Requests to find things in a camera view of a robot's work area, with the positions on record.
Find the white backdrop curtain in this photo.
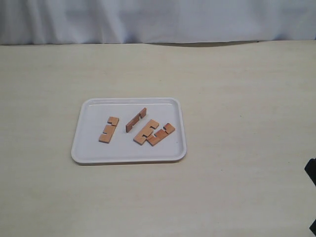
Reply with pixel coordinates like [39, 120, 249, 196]
[0, 0, 316, 44]

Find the white rectangular plastic tray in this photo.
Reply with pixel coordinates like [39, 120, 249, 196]
[71, 97, 187, 165]

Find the black object at right edge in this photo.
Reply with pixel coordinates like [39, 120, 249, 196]
[304, 158, 316, 235]

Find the notched wooden slat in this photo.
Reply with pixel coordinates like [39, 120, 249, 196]
[125, 107, 147, 133]
[99, 117, 119, 144]
[133, 119, 159, 145]
[146, 123, 176, 146]

